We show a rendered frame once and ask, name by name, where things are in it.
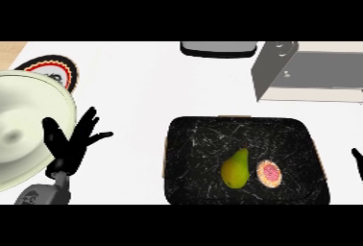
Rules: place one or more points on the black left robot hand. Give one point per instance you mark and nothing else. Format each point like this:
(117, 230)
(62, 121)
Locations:
(71, 144)

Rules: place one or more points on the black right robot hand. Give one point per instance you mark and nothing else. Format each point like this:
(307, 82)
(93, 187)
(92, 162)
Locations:
(359, 163)

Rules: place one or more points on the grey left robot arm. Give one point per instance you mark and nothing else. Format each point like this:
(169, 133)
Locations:
(46, 192)

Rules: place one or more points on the pink frosted cupcake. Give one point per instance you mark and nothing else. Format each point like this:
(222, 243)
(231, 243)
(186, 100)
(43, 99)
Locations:
(269, 173)

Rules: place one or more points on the black marble tray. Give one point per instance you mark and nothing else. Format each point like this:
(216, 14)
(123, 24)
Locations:
(245, 160)

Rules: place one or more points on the grey tiered shelf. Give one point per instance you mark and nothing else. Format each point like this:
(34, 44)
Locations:
(307, 72)

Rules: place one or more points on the pale green round lid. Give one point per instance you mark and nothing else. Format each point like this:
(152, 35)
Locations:
(28, 128)

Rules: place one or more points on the round black red patterned mat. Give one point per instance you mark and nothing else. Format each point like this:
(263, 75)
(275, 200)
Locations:
(54, 68)

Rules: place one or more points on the green yellow pear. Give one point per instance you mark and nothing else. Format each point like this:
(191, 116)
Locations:
(237, 169)

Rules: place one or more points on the dark grey appliance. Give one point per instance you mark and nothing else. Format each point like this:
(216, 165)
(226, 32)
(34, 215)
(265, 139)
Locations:
(219, 49)

